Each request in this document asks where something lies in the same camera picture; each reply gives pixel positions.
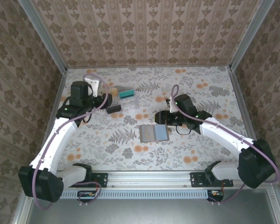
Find taupe leather card holder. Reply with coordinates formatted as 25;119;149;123
139;123;171;143

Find gold card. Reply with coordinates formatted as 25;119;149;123
107;87;119;98

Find dark card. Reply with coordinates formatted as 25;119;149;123
106;105;122;114

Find pale blue card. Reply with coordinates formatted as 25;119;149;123
154;125;168;140

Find teal card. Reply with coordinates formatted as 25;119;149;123
118;89;135;99

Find brown card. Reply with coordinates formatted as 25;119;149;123
141;126;154;142

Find clear acrylic organizer box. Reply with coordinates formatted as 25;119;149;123
104;85;141;115

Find grey metal panel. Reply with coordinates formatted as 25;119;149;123
25;198;280;224

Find black connector module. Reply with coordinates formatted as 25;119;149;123
206;189;225;203
77;190;99;203

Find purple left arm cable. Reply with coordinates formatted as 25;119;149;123
34;73;108;210

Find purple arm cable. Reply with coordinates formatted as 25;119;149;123
34;73;108;210
171;84;280;206

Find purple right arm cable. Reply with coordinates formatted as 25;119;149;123
171;84;280;206

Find aluminium side rail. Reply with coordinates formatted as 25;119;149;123
50;69;68;117
230;67;259;143

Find thin black cable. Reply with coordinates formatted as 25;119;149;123
175;123;192;136
80;113;92;125

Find aluminium frame post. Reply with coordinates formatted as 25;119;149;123
229;0;270;72
18;0;69;73

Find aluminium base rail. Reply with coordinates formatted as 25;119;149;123
25;171;276;188

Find white slotted cable duct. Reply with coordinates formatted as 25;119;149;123
33;189;210;200

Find aluminium frame bar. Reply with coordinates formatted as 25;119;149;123
267;184;280;224
11;186;35;224

